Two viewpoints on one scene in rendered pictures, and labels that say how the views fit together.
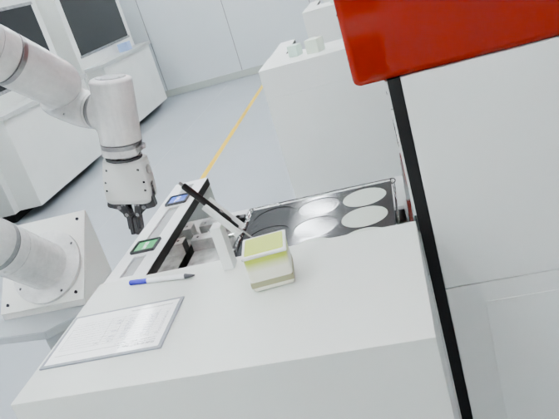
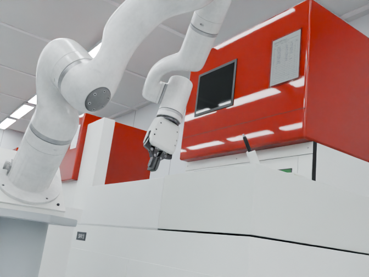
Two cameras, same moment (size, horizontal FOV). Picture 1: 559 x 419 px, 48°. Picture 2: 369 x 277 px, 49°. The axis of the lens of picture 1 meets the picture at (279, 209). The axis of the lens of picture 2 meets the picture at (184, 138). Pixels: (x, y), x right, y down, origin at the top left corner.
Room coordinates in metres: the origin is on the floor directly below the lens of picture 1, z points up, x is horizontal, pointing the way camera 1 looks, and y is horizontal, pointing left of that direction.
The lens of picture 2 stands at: (0.37, 1.17, 0.78)
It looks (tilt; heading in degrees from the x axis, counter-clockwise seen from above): 15 degrees up; 312
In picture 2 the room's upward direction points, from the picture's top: 7 degrees clockwise
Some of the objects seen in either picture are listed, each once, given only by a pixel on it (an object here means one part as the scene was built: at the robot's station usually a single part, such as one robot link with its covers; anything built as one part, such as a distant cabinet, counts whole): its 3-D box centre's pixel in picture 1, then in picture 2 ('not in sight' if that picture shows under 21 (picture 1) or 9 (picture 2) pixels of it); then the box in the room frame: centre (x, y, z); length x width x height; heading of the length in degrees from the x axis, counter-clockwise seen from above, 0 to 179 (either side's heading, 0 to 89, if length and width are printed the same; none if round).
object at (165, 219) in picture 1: (172, 248); (128, 205); (1.41, 0.27, 0.89); 0.55 x 0.09 x 0.14; 166
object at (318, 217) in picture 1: (315, 227); not in sight; (1.26, -0.06, 0.90); 0.34 x 0.34 x 0.01; 76
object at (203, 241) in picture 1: (209, 239); not in sight; (1.38, 0.18, 0.89); 0.08 x 0.03 x 0.03; 76
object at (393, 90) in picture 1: (402, 125); (235, 197); (1.39, -0.33, 1.02); 0.81 x 0.03 x 0.40; 166
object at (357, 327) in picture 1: (244, 341); (288, 218); (0.91, 0.12, 0.89); 0.62 x 0.35 x 0.14; 76
